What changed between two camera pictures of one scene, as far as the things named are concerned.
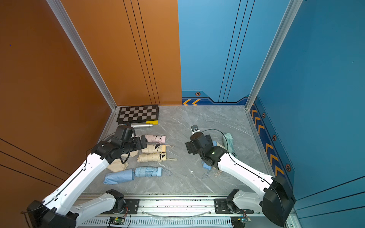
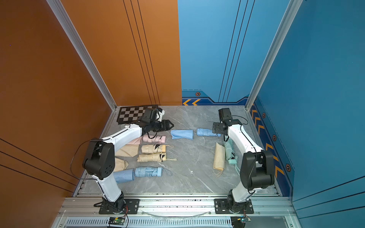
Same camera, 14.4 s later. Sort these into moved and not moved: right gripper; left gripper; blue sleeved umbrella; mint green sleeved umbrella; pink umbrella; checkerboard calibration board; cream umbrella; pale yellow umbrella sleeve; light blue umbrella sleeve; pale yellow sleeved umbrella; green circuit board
Moved: blue sleeved umbrella; right gripper; left gripper
Not moved: light blue umbrella sleeve; green circuit board; checkerboard calibration board; pale yellow sleeved umbrella; cream umbrella; mint green sleeved umbrella; pale yellow umbrella sleeve; pink umbrella
